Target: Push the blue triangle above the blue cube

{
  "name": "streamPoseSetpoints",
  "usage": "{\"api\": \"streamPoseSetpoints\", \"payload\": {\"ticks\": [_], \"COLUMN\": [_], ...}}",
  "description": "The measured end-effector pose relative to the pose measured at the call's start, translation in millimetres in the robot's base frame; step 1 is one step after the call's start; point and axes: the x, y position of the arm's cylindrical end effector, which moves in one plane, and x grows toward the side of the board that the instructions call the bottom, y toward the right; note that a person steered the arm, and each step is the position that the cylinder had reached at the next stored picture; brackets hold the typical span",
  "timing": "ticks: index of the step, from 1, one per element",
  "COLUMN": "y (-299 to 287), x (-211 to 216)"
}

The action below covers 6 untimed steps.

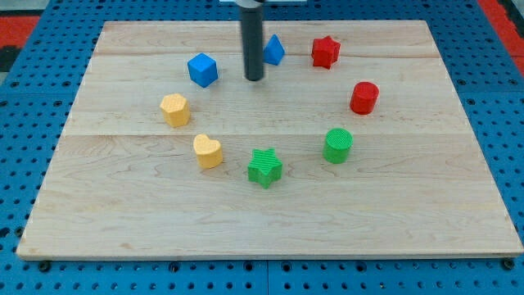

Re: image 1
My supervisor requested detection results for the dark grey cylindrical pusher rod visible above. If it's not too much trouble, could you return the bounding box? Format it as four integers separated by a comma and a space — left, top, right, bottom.
238, 0, 264, 81

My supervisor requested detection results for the blue triangle block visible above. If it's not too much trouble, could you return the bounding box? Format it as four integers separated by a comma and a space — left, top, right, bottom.
263, 34, 286, 66

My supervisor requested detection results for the blue cube block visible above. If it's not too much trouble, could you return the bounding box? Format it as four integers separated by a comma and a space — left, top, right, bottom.
187, 52, 218, 88

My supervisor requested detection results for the red star block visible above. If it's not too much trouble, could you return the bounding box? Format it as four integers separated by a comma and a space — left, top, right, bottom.
311, 35, 341, 69

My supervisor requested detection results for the yellow hexagon block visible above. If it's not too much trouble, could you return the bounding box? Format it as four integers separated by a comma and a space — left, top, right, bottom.
160, 93, 191, 128

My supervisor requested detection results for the red cylinder block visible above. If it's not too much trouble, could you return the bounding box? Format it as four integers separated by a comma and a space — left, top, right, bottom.
350, 81, 380, 115

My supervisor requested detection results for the yellow heart block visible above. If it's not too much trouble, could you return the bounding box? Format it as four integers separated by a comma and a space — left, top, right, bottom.
193, 134, 223, 169

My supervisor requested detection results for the green cylinder block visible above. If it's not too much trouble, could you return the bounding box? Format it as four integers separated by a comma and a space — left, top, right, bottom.
323, 128, 353, 164

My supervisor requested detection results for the green star block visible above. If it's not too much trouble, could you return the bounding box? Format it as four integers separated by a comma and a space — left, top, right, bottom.
247, 147, 282, 189

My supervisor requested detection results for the light wooden board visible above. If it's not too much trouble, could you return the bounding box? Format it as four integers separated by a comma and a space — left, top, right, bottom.
17, 20, 523, 261

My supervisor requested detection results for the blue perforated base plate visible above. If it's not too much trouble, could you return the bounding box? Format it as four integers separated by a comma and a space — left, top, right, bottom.
1, 1, 523, 294

